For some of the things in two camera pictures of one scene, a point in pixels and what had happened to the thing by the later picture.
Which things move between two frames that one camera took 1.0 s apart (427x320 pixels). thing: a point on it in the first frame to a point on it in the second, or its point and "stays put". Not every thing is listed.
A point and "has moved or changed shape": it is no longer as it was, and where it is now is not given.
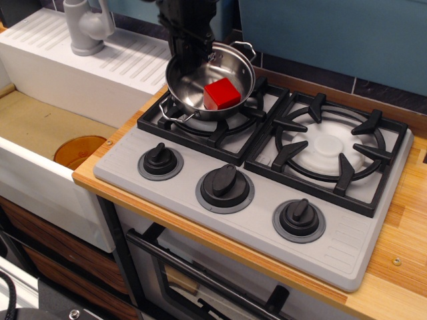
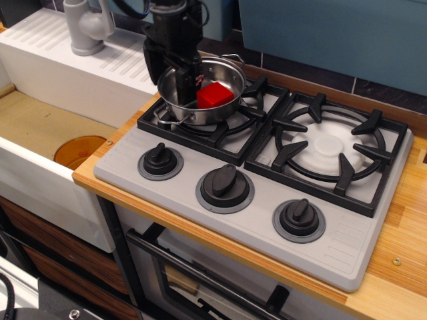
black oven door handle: x=279 y=297 stays put
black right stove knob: x=299 y=221 stays put
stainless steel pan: x=185 y=87 has moved or changed shape
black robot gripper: x=189 y=25 to x=177 y=27
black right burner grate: x=337 y=151 stays put
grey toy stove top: x=248 y=210 stays put
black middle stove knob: x=225 y=190 stays put
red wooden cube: x=220 y=95 has moved or changed shape
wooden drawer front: x=87 y=273 stays put
